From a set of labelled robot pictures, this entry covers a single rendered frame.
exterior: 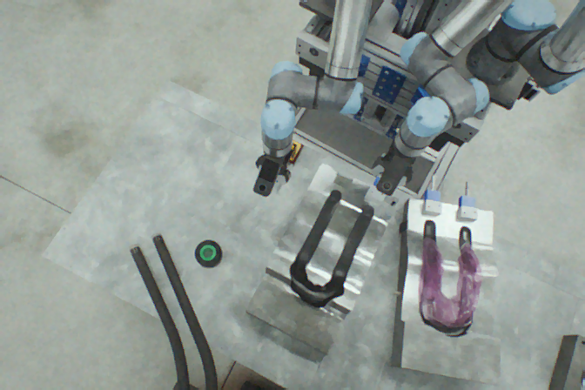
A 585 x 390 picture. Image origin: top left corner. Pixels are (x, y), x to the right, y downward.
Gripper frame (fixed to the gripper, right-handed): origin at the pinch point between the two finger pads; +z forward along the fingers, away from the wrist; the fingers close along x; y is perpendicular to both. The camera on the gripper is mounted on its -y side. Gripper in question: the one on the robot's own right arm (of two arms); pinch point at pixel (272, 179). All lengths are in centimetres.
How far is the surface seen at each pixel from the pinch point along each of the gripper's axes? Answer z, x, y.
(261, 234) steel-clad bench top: 14.9, -2.8, -12.8
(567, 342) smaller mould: 12, -96, -1
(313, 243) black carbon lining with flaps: 5.5, -18.7, -10.2
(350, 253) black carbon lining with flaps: 6.5, -29.5, -7.8
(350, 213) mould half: 6.3, -24.6, 3.2
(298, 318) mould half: 8.9, -24.0, -30.8
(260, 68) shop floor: 95, 53, 89
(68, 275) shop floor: 95, 79, -55
